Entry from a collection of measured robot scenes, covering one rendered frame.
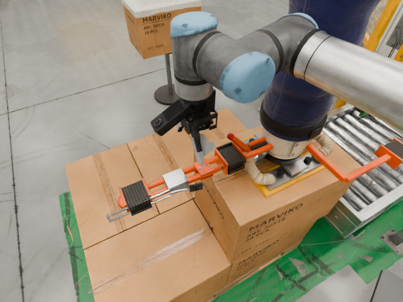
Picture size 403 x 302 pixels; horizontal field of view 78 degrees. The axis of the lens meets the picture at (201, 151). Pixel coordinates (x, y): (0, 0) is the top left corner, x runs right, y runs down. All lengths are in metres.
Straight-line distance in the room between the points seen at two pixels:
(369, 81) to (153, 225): 1.15
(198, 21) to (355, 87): 0.29
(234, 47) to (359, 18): 0.37
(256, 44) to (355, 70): 0.16
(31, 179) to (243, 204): 2.03
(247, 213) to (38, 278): 1.55
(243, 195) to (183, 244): 0.47
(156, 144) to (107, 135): 1.06
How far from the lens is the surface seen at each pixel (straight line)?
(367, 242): 2.23
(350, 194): 1.66
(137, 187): 0.82
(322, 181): 1.11
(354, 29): 0.75
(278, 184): 1.01
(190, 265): 1.28
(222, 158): 0.87
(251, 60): 0.43
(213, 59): 0.45
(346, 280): 2.05
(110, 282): 1.32
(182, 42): 0.51
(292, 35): 0.52
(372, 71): 0.47
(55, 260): 2.10
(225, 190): 0.98
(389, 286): 1.25
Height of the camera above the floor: 1.76
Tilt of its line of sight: 48 degrees down
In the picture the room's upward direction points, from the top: straight up
